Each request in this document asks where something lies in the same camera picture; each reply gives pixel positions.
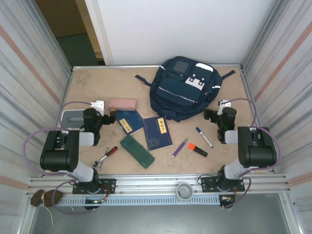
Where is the thin aluminium table edge rail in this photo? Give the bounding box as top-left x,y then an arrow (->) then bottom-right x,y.
72,64 -> 244,71

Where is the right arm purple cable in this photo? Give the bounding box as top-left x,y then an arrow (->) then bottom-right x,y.
220,98 -> 283,209

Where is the blue white marker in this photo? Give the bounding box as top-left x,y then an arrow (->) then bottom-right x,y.
195,126 -> 214,149

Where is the large blue book dragon print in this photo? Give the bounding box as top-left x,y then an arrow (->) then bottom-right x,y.
143,116 -> 173,151

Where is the grey round cup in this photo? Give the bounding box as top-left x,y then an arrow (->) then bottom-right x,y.
176,183 -> 194,201

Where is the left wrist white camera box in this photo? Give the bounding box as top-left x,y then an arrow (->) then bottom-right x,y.
89,99 -> 106,116

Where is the navy blue backpack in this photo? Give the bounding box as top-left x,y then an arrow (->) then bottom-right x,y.
135,56 -> 236,122

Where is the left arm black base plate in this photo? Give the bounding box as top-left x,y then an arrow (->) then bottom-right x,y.
72,178 -> 117,195

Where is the ratchet wrench red handle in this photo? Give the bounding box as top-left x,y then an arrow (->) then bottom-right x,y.
92,146 -> 119,169

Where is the small blue book yellow label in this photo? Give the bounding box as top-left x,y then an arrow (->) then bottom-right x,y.
116,110 -> 144,136

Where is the slotted grey cable duct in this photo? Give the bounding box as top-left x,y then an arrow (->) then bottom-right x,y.
59,196 -> 221,206

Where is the brown cloth bundle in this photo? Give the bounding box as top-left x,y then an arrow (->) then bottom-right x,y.
30,189 -> 64,208

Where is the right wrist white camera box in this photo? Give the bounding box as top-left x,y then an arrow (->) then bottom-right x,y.
217,99 -> 232,115

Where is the orange black highlighter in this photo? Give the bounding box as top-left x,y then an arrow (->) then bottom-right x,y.
187,143 -> 208,158

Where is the purple pen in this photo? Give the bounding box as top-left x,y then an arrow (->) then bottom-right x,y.
172,137 -> 189,158

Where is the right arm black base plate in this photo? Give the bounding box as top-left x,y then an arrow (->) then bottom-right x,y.
201,175 -> 245,192

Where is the beige string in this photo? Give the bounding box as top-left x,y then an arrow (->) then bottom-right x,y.
44,206 -> 55,226

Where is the pink pencil case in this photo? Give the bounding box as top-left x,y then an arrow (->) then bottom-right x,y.
107,98 -> 137,112

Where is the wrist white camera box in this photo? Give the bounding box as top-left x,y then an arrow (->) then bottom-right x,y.
89,99 -> 106,116
217,99 -> 232,115

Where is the grey white tissue box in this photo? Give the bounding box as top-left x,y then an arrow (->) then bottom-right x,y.
59,109 -> 86,130

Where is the wide aluminium mounting rail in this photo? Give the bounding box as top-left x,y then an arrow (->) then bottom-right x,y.
25,173 -> 292,195

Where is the green pencil case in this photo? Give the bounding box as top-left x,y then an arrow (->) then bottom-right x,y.
119,135 -> 156,169

